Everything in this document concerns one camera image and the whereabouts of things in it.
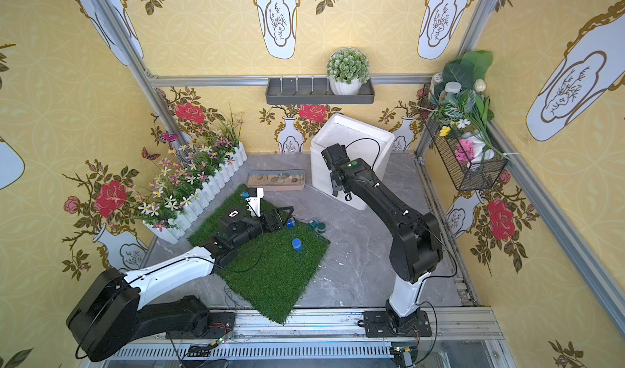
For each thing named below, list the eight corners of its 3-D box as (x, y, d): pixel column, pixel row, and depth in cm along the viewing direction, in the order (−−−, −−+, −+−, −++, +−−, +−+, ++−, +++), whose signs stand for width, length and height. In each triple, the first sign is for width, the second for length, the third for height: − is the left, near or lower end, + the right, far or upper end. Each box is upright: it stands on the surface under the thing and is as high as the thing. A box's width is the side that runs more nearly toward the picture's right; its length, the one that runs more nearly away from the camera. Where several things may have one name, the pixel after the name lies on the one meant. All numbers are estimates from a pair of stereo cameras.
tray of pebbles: (246, 190, 109) (245, 186, 107) (250, 174, 115) (249, 169, 113) (304, 191, 109) (304, 186, 107) (305, 174, 115) (304, 169, 113)
